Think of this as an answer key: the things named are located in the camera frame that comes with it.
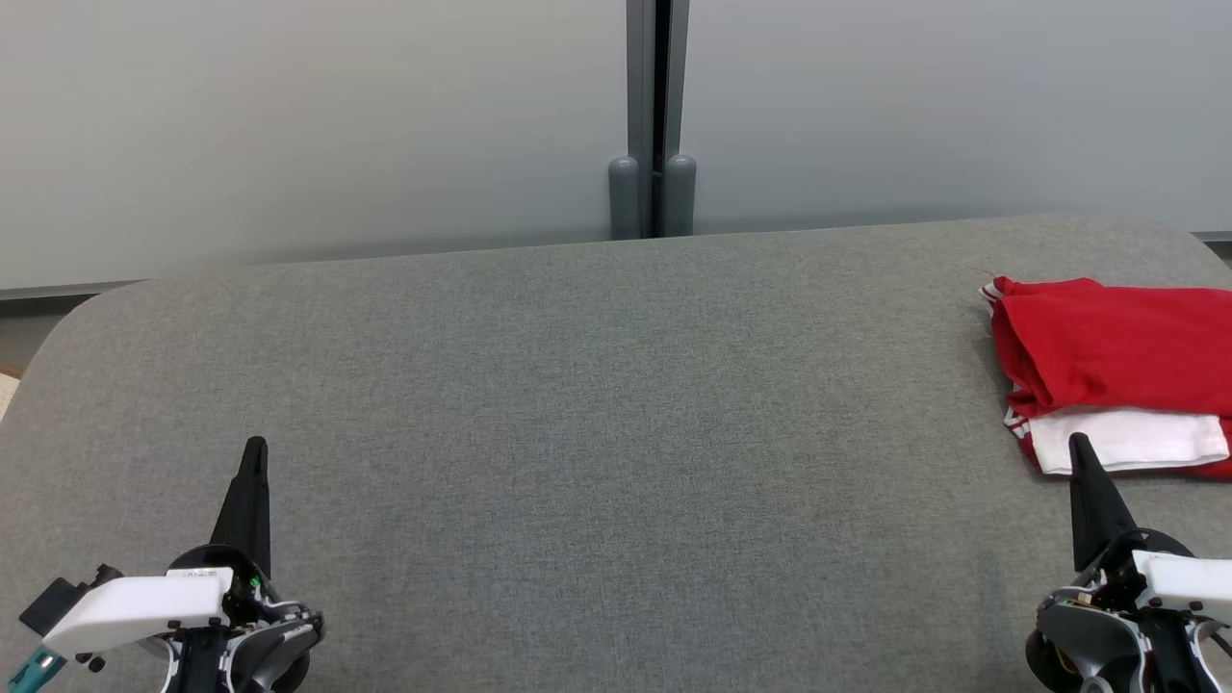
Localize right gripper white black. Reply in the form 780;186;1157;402
1068;432;1232;617

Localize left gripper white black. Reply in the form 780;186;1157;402
38;435;271;660

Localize red shorts white side stripe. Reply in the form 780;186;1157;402
1018;428;1232;482

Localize red jersey white sleeves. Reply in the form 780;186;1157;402
980;275;1232;475

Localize grey fabric sofa cushion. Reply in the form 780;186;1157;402
0;214;1232;693

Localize black cable teal connector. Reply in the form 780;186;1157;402
3;645;66;693

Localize grey cylindrical post bumper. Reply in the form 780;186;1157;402
664;154;697;238
608;156;641;241

